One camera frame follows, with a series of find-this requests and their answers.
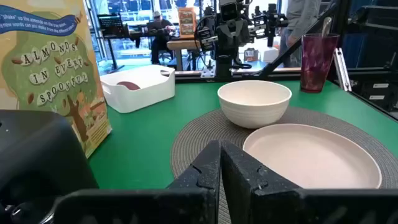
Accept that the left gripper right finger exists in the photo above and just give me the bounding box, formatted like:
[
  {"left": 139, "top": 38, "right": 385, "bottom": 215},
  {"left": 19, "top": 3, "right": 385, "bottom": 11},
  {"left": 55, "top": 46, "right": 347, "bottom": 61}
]
[{"left": 220, "top": 139, "right": 398, "bottom": 224}]

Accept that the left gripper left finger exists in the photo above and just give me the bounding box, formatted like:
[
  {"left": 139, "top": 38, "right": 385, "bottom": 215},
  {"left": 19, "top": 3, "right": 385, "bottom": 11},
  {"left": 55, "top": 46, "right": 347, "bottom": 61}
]
[{"left": 53, "top": 139, "right": 222, "bottom": 224}]

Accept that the red apple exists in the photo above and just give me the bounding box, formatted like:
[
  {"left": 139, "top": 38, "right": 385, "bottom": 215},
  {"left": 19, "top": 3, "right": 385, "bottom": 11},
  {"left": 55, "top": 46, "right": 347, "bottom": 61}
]
[{"left": 116, "top": 81, "right": 142, "bottom": 91}]

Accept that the almond cereal box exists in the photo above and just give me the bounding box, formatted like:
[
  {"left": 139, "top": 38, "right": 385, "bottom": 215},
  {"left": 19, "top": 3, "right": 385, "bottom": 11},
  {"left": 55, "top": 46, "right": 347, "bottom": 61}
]
[{"left": 0, "top": 0, "right": 113, "bottom": 159}]

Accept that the small cardboard box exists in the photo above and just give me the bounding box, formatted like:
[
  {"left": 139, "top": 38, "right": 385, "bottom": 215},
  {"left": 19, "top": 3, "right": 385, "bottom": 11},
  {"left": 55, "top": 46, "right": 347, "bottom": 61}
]
[{"left": 243, "top": 47, "right": 260, "bottom": 63}]

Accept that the orange printed box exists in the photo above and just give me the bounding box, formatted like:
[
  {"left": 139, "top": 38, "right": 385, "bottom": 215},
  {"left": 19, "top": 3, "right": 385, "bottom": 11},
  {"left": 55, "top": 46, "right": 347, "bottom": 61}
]
[{"left": 177, "top": 7, "right": 198, "bottom": 39}]

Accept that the wooden table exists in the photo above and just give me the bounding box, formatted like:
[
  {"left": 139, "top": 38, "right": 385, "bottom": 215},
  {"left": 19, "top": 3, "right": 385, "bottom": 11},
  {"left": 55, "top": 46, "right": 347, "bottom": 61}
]
[{"left": 166, "top": 39, "right": 203, "bottom": 72}]

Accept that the grey woven round placemat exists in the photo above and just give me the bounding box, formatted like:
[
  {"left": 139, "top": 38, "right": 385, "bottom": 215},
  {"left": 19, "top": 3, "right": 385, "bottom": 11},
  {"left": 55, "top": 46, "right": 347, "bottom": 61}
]
[{"left": 170, "top": 106, "right": 398, "bottom": 224}]

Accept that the beige plate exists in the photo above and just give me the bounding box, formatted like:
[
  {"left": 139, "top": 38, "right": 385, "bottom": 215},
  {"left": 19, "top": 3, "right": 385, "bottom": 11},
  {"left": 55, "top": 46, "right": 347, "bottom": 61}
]
[{"left": 242, "top": 123, "right": 383, "bottom": 190}]

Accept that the standing person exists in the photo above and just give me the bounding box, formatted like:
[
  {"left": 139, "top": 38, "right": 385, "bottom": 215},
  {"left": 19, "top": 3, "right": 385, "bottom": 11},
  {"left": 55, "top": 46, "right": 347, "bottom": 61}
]
[{"left": 277, "top": 0, "right": 322, "bottom": 68}]

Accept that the seated person with cap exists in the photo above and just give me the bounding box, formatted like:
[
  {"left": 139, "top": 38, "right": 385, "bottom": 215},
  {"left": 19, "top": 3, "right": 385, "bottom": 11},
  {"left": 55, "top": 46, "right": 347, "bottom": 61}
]
[{"left": 144, "top": 10, "right": 177, "bottom": 65}]

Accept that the cream ribbed bowl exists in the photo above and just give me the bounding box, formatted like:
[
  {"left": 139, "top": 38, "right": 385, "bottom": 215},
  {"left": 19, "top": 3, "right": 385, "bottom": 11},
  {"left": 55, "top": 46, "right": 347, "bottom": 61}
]
[{"left": 217, "top": 80, "right": 293, "bottom": 130}]

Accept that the purple plastic tumbler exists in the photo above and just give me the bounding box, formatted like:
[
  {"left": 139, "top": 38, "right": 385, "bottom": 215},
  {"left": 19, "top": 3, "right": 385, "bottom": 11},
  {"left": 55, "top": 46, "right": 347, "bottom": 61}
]
[{"left": 299, "top": 33, "right": 341, "bottom": 94}]

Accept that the metal spoon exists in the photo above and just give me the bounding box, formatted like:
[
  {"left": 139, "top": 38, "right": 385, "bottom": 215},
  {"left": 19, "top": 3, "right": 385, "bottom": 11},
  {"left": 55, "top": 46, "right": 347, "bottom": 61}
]
[{"left": 320, "top": 16, "right": 333, "bottom": 39}]

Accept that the white plastic bin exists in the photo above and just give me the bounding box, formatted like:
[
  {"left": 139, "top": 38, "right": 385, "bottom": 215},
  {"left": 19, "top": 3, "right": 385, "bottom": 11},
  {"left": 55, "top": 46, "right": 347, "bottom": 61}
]
[{"left": 99, "top": 64, "right": 176, "bottom": 114}]

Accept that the black stand with screen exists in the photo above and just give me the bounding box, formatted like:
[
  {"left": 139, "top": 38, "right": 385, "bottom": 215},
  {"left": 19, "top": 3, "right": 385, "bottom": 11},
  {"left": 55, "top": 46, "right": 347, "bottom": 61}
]
[{"left": 96, "top": 13, "right": 126, "bottom": 74}]

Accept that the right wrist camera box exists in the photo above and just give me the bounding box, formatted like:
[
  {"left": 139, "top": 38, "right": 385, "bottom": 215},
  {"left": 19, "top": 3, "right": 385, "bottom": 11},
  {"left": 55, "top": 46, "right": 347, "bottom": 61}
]
[{"left": 218, "top": 0, "right": 240, "bottom": 24}]

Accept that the black frame strut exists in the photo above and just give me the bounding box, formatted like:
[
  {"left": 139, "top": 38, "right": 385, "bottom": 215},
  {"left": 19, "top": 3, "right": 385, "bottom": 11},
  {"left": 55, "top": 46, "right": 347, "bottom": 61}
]
[{"left": 257, "top": 0, "right": 345, "bottom": 80}]

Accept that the silver aluminium bracket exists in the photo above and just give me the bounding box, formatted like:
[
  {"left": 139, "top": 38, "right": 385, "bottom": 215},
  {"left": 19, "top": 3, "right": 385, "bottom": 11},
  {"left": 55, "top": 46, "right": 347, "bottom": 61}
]
[{"left": 333, "top": 47, "right": 353, "bottom": 93}]

